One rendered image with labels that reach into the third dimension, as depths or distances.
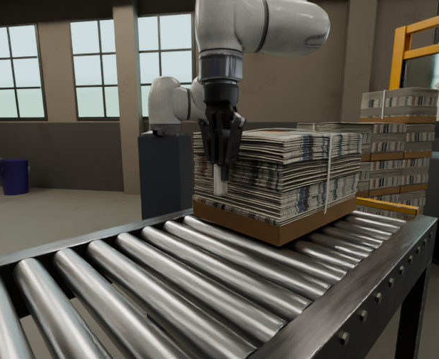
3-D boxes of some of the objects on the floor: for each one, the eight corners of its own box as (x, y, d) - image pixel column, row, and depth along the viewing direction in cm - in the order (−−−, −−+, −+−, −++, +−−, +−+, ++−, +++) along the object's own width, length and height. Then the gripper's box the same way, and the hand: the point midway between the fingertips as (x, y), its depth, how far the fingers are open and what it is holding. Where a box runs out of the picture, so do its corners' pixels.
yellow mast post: (373, 236, 275) (395, 28, 240) (380, 235, 278) (402, 30, 244) (382, 240, 266) (405, 25, 232) (388, 238, 270) (412, 26, 236)
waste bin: (38, 190, 471) (34, 156, 460) (16, 196, 430) (11, 159, 419) (14, 189, 479) (10, 155, 468) (-10, 195, 438) (-16, 158, 427)
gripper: (256, 82, 58) (254, 197, 62) (212, 88, 67) (213, 188, 71) (231, 77, 53) (229, 204, 57) (187, 85, 62) (189, 192, 66)
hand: (220, 179), depth 63 cm, fingers closed
